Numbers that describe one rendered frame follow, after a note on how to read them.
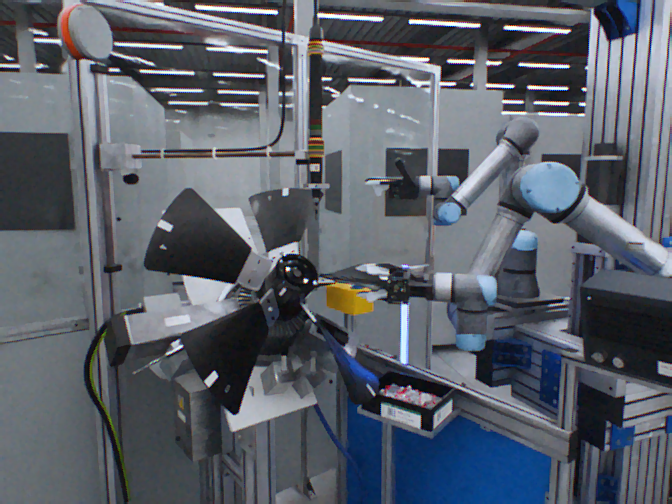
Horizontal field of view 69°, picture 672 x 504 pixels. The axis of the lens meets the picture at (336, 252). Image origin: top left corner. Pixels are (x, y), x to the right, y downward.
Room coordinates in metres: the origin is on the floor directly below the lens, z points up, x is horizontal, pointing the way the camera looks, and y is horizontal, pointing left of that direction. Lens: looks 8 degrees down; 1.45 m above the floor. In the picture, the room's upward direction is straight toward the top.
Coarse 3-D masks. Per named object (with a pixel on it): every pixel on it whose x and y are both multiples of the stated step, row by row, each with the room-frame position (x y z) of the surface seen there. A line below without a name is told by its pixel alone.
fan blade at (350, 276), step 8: (360, 264) 1.52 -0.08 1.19; (336, 272) 1.41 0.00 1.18; (344, 272) 1.42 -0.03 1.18; (352, 272) 1.43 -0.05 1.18; (360, 272) 1.44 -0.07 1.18; (336, 280) 1.29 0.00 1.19; (344, 280) 1.31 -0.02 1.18; (352, 280) 1.33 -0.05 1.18; (360, 280) 1.35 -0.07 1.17; (368, 280) 1.37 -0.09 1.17; (376, 280) 1.40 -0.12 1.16; (384, 280) 1.42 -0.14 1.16; (368, 288) 1.31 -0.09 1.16; (376, 288) 1.33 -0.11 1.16
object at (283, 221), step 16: (272, 192) 1.48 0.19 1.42; (288, 192) 1.48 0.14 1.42; (304, 192) 1.48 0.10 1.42; (256, 208) 1.45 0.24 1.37; (272, 208) 1.44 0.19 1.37; (288, 208) 1.42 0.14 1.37; (304, 208) 1.42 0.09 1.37; (272, 224) 1.39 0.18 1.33; (288, 224) 1.37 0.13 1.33; (304, 224) 1.36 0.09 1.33; (272, 240) 1.35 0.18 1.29; (288, 240) 1.33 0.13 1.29
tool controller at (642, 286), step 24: (600, 288) 1.00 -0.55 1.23; (624, 288) 0.98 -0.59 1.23; (648, 288) 0.96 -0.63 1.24; (600, 312) 1.00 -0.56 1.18; (624, 312) 0.96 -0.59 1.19; (648, 312) 0.93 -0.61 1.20; (600, 336) 1.01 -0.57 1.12; (624, 336) 0.97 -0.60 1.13; (648, 336) 0.94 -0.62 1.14; (600, 360) 1.00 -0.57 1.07; (624, 360) 0.97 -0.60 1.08; (648, 360) 0.95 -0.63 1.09
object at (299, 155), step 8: (296, 152) 1.31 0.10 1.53; (304, 152) 1.30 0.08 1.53; (296, 160) 1.30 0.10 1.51; (304, 160) 1.29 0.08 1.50; (304, 168) 1.30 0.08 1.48; (304, 176) 1.30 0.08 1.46; (304, 184) 1.29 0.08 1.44; (312, 184) 1.27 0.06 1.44; (320, 184) 1.27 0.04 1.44; (328, 184) 1.29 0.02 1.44
